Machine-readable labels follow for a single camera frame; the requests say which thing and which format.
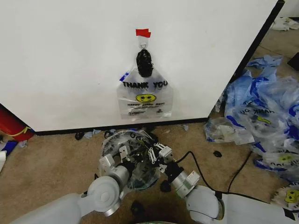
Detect clear printed bin liner bag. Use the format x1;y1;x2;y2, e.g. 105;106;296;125
100;130;162;190

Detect white crumpled plastic bags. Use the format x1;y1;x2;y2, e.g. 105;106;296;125
271;16;299;31

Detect red cylinder with yellow band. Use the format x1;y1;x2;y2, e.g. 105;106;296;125
0;103;36;142

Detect clear flat plastic bag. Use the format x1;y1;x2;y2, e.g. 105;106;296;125
203;116;256;146

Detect blue and white scrap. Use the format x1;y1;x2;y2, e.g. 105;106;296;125
0;139;29;172

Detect flat black object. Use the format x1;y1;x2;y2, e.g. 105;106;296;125
287;52;299;69

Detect large clear blue bag pile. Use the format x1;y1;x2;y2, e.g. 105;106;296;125
221;69;299;143

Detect crumpled blue plastic bag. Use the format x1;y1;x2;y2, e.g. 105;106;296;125
247;54;284;69

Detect clear thank you garbage bag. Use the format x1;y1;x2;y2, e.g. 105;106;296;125
116;49;175;121

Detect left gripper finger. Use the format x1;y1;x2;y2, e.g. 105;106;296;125
129;149;143;164

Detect white smiley plastic bag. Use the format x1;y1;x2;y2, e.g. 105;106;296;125
270;183;299;209

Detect black floor cable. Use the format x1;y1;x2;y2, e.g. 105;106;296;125
227;151;253;195

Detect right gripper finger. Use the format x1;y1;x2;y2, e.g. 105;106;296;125
153;141;167;152
146;146;157;165

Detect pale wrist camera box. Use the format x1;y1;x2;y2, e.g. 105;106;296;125
158;145;174;162
118;145;131;162

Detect clear smiley plastic bag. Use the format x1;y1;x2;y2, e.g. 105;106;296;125
251;141;299;179

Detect small clear wall hook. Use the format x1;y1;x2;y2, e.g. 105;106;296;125
137;36;150;50

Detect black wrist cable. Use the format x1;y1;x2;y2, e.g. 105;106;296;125
174;151;226;199

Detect black round trash bin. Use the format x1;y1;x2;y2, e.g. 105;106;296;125
100;130;162;190

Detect red tape strip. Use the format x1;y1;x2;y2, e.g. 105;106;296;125
135;28;152;39

